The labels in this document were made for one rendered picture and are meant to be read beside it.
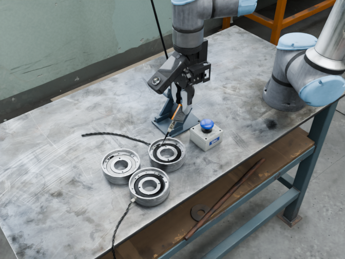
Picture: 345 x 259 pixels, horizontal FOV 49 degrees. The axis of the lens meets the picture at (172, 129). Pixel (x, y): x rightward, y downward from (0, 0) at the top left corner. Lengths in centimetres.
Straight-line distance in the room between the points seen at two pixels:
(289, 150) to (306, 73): 49
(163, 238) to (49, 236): 39
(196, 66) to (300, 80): 32
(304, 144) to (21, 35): 176
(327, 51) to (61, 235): 82
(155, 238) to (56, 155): 40
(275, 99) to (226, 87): 19
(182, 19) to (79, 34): 185
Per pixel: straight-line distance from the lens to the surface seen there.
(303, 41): 122
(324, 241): 200
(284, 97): 128
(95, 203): 102
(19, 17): 249
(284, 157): 150
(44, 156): 117
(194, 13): 88
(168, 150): 109
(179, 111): 104
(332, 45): 109
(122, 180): 102
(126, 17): 284
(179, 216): 128
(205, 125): 109
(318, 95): 112
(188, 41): 91
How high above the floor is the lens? 160
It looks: 42 degrees down
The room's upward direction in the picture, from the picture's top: 1 degrees counter-clockwise
